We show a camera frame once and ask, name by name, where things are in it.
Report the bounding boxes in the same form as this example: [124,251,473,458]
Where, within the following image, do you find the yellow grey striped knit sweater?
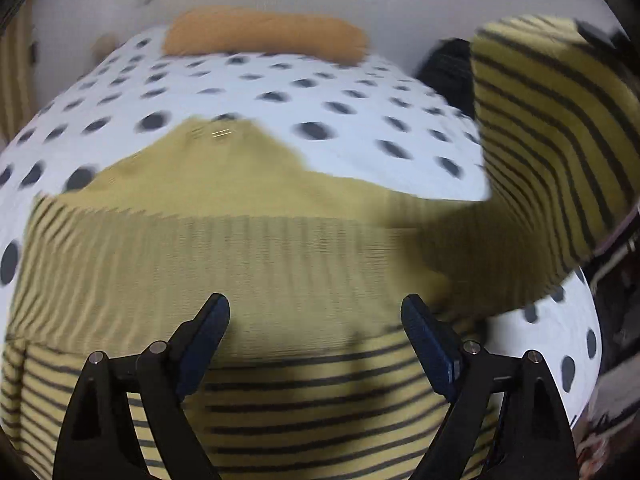
[1,16,639,479]

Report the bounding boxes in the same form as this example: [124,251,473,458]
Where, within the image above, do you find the black bag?
[414,38,475,118]

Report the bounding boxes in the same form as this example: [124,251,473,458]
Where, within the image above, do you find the white black-dotted bed cover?
[0,24,604,430]

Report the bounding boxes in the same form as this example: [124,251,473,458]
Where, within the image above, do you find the yellow curtain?
[0,0,36,143]

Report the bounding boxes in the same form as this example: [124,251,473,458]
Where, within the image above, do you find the orange fuzzy bolster pillow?
[162,6,370,66]

